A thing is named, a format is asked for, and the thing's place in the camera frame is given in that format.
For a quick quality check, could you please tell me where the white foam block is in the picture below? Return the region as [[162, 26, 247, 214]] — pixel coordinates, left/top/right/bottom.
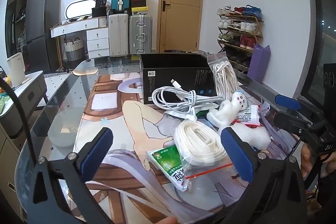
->
[[231, 123, 271, 150]]

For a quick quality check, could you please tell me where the red white tissue pack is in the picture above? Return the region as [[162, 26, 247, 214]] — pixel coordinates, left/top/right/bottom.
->
[[234, 105, 260, 126]]

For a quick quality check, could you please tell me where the bagged white rope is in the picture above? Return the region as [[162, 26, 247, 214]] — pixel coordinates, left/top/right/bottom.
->
[[207, 52, 239, 100], [174, 120, 233, 180]]

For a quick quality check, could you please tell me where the white plush doll keychain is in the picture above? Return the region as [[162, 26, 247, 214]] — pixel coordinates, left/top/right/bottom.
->
[[207, 91, 248, 128]]

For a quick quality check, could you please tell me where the white charging cable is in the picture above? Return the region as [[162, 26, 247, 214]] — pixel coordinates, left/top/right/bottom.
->
[[151, 78, 224, 115]]

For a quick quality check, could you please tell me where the green medicine sachet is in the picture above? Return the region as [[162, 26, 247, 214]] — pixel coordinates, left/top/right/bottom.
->
[[147, 145, 191, 192]]

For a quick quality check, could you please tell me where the person's right hand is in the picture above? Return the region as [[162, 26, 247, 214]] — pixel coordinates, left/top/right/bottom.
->
[[300, 143, 336, 179]]

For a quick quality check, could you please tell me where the purple bag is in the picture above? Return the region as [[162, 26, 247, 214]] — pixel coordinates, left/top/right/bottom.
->
[[247, 44, 271, 83]]

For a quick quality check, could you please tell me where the anime print desk mat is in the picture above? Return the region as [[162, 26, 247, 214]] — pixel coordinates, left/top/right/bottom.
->
[[72, 71, 301, 224]]

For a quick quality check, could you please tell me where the shoe rack with shoes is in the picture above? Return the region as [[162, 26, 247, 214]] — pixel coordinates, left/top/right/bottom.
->
[[217, 5, 263, 75]]

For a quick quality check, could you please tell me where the black cardboard box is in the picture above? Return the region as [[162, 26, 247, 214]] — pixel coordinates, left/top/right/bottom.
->
[[140, 53, 217, 104]]

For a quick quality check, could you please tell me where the grey side cabinet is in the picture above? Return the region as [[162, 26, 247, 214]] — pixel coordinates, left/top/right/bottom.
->
[[0, 70, 48, 146]]

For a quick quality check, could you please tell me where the white electric kettle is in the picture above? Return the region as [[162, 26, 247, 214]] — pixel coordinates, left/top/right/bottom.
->
[[7, 52, 31, 88]]

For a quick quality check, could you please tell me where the woven laundry basket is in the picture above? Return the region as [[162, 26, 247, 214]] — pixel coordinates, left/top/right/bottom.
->
[[64, 38, 85, 62]]

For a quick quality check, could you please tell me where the wooden door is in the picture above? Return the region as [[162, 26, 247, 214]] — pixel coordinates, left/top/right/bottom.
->
[[156, 0, 203, 52]]

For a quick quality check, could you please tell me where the silver suitcase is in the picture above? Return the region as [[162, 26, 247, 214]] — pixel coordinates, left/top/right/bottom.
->
[[129, 14, 153, 54]]

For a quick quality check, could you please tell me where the white dresser with drawers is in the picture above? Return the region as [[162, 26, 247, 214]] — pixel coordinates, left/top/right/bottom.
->
[[50, 16, 109, 59]]

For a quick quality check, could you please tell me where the white suitcase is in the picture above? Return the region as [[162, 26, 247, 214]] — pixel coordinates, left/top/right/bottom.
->
[[108, 14, 129, 56]]

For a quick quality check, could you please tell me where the black refrigerator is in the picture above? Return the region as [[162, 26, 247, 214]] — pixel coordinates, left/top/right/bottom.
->
[[25, 0, 60, 72]]

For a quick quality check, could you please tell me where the oval mirror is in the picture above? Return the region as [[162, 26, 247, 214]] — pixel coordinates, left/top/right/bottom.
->
[[64, 0, 96, 19]]

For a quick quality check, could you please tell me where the black handbag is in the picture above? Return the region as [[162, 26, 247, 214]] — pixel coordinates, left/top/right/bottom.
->
[[92, 0, 107, 18]]

